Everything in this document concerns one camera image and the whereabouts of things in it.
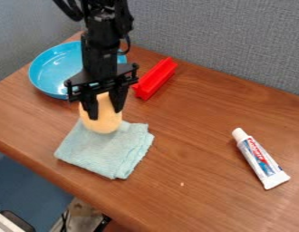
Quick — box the light blue cloth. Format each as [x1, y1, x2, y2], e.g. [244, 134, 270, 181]
[54, 121, 154, 179]

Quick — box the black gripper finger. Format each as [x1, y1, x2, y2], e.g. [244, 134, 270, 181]
[81, 93, 97, 121]
[109, 86, 127, 113]

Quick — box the grey table leg base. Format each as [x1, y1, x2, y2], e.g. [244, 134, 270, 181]
[49, 198, 110, 232]

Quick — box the black cable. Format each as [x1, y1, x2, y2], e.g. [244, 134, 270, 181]
[51, 0, 85, 23]

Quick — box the red plastic block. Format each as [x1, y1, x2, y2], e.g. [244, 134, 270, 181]
[131, 57, 177, 101]

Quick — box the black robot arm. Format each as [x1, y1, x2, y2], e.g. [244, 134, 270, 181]
[53, 0, 138, 121]

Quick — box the blue plate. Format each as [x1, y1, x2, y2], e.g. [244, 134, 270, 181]
[27, 40, 127, 101]

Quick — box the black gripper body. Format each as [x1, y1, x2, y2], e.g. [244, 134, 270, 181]
[63, 32, 138, 102]

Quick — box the white black object corner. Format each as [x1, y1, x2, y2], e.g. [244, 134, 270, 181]
[0, 210, 35, 232]

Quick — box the white toothpaste tube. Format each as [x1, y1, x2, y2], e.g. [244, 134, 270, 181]
[231, 128, 290, 190]

